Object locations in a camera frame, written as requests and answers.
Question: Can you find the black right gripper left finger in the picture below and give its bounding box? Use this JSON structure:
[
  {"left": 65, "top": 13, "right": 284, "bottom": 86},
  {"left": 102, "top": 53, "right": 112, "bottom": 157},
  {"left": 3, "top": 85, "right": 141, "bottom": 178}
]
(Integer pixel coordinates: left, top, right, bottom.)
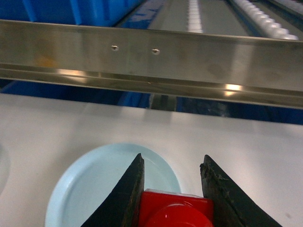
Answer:
[{"left": 82, "top": 153, "right": 144, "bottom": 227}]

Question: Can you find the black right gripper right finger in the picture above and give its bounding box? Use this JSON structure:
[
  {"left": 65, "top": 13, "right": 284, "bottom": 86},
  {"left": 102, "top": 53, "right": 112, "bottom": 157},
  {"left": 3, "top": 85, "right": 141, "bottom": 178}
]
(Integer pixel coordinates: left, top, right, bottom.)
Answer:
[{"left": 200, "top": 155, "right": 281, "bottom": 227}]

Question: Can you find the red one-stud toy block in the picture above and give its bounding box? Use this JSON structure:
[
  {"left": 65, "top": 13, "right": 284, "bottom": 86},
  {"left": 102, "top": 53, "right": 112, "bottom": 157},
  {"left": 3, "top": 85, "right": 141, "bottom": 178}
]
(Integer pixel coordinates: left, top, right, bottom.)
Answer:
[{"left": 138, "top": 189, "right": 214, "bottom": 227}]

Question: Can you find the light blue plastic plate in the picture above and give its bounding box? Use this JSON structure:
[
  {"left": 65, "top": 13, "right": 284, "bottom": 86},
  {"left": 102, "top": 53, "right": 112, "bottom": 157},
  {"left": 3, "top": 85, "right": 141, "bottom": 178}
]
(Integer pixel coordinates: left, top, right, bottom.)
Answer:
[{"left": 45, "top": 143, "right": 181, "bottom": 227}]

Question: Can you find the white roller conveyor track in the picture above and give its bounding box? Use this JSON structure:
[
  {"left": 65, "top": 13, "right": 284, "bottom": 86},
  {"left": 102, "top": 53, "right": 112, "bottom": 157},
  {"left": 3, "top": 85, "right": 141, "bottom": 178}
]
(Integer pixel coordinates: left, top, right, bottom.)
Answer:
[{"left": 187, "top": 0, "right": 299, "bottom": 40}]

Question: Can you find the large blue bin top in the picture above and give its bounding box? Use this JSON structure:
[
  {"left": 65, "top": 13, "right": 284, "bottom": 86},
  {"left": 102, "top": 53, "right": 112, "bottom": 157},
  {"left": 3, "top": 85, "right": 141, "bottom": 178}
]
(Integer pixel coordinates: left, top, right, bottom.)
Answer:
[{"left": 0, "top": 0, "right": 142, "bottom": 26}]

